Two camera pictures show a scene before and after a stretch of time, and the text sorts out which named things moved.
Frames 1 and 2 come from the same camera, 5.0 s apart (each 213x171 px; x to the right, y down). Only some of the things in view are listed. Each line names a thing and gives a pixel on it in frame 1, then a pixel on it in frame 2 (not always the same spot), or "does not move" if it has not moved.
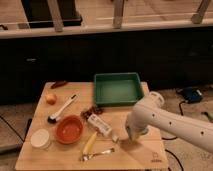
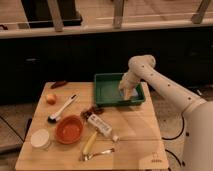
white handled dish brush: (53, 118) does not move
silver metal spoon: (88, 157) does not move
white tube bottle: (103, 127) does not move
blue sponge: (144, 131) to (134, 92)
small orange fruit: (51, 99) does not move
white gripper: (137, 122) to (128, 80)
